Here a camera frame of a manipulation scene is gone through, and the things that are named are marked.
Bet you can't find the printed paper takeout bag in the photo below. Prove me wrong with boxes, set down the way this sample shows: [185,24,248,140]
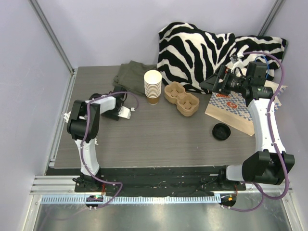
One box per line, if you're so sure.
[204,54,288,137]

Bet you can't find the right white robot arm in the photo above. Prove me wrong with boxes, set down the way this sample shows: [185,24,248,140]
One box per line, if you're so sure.
[199,62,295,190]

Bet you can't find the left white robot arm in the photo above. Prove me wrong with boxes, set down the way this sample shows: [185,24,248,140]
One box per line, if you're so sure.
[64,87,131,192]

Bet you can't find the cardboard cup carrier tray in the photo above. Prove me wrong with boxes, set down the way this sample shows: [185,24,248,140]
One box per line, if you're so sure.
[164,82,200,117]

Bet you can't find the zebra print cloth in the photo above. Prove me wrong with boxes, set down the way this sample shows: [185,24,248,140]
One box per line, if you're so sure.
[157,22,288,94]

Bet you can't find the bundle of white straws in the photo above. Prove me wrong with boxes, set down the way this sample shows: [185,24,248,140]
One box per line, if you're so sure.
[64,111,98,145]

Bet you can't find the olive green folded cloth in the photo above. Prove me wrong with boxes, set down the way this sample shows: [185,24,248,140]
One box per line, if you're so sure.
[113,61,157,95]

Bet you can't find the stack of paper cups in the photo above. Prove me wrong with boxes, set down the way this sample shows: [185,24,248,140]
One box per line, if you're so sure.
[143,70,162,105]

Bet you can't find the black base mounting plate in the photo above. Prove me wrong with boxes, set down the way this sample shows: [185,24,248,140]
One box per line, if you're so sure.
[46,166,246,197]

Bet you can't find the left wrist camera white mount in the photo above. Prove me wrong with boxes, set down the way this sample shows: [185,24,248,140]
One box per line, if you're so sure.
[118,106,135,119]

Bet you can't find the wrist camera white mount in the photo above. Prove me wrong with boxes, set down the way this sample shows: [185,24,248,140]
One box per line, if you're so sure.
[230,53,244,71]
[118,106,135,119]

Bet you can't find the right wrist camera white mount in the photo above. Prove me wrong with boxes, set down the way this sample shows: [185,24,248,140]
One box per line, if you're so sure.
[230,53,244,71]

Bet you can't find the white slotted cable duct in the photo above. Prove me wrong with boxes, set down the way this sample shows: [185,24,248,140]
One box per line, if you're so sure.
[41,194,221,205]

